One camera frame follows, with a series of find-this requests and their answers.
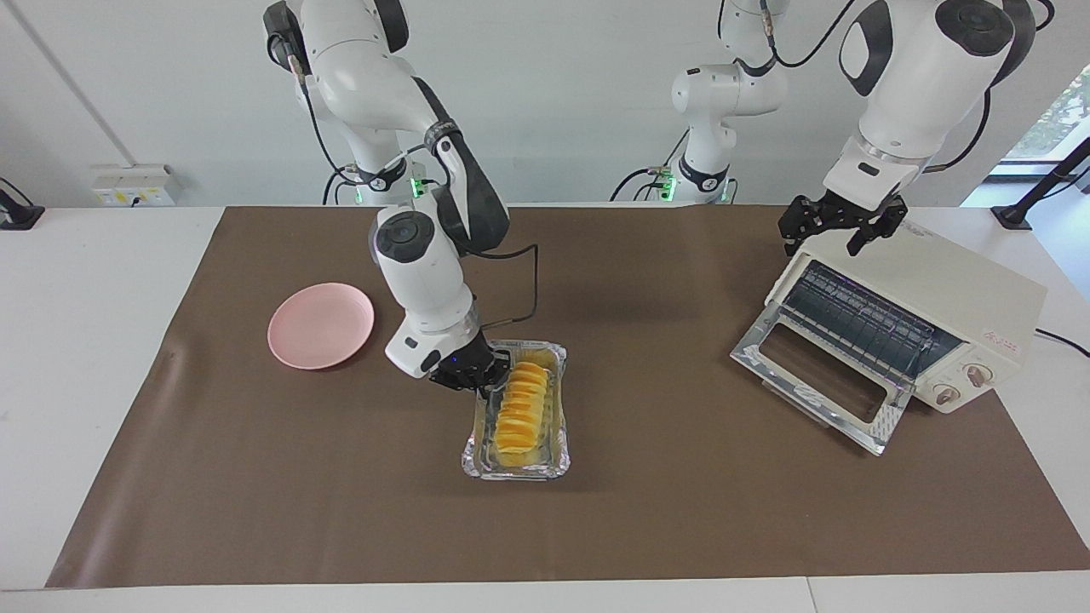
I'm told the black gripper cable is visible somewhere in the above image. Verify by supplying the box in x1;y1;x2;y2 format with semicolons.
290;51;541;331
760;0;995;173

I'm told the white wall socket box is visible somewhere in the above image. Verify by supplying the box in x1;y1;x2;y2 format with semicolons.
91;164;182;207

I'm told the black clamp stand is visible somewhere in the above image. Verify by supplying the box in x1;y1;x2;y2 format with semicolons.
0;177;46;232
990;136;1090;232

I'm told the brown table mat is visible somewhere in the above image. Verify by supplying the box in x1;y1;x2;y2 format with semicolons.
45;204;1090;589

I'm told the aluminium foil tray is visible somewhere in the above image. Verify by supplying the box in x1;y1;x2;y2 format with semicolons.
462;341;571;483

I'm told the black oven power cable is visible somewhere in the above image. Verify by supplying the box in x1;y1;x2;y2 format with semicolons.
1035;328;1090;359

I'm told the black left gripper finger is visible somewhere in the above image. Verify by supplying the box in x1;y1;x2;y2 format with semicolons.
779;198;823;256
846;198;909;256

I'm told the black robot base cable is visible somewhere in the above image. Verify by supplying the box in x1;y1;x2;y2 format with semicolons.
321;162;364;206
608;128;684;203

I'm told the oven wire rack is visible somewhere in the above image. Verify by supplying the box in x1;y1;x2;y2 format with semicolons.
783;260;965;381

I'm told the pink round plate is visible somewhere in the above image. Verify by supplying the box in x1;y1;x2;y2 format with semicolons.
267;283;376;371

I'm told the window with green foliage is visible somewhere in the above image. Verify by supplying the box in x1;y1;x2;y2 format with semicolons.
992;64;1090;184

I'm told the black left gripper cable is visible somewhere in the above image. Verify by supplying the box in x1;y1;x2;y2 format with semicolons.
760;0;995;173

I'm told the cream toaster oven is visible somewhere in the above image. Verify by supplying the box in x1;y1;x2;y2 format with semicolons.
765;217;1048;415

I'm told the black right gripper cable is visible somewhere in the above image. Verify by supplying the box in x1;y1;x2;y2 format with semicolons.
290;51;541;331

